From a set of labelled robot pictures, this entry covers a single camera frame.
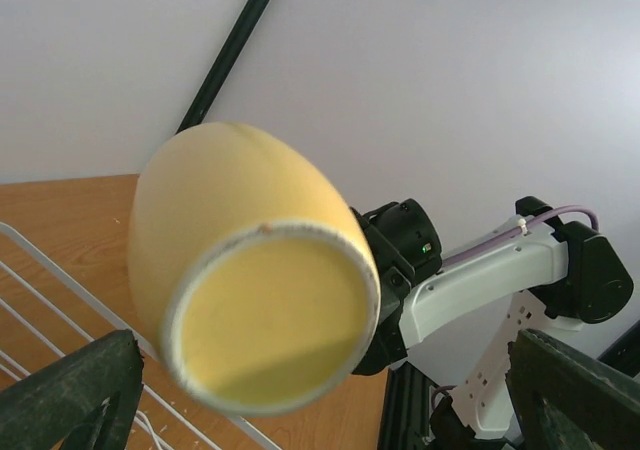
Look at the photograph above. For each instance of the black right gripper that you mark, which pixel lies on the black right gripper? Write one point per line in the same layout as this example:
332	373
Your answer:
385	231

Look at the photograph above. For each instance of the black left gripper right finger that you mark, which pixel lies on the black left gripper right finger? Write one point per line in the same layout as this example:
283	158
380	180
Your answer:
564	399

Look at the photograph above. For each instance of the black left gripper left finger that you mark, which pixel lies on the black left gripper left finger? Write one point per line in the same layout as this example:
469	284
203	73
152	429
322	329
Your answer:
86	400

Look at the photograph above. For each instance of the white wire dish rack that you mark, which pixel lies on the white wire dish rack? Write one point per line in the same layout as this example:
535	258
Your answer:
112	318

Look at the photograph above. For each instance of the yellow ceramic mug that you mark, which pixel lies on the yellow ceramic mug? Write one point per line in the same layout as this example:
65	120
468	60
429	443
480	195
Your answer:
251	275

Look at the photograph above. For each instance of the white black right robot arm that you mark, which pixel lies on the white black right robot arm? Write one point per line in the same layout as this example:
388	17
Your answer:
559	276

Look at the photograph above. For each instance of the black aluminium frame rail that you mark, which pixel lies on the black aluminium frame rail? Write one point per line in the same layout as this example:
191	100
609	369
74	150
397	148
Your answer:
409	420

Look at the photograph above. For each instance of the black right corner post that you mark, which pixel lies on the black right corner post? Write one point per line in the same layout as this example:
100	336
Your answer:
223	64

